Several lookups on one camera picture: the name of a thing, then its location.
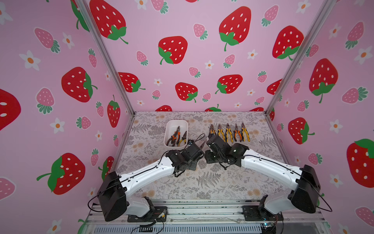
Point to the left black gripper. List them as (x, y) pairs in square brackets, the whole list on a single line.
[(193, 167)]

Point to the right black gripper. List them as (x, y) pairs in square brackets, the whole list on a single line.
[(214, 143)]

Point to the yellow black diagonal pliers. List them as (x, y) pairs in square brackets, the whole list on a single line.
[(221, 133)]

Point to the yellow striped needle-nose pliers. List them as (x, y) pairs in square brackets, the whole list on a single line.
[(229, 135)]

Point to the orange black Greener pliers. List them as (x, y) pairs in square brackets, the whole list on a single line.
[(238, 134)]

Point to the small orange black pliers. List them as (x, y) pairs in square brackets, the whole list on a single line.
[(212, 130)]

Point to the yellow black combination pliers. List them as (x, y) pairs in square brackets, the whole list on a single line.
[(245, 133)]

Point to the white plastic storage box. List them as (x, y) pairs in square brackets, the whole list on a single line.
[(171, 128)]

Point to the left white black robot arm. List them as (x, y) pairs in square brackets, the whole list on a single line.
[(115, 194)]

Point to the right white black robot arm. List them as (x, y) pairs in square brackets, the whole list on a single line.
[(302, 183)]

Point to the yellow grey needle-nose pliers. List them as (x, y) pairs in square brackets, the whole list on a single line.
[(183, 140)]

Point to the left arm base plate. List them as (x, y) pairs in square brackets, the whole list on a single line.
[(158, 213)]

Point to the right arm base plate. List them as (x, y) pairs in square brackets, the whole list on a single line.
[(254, 213)]

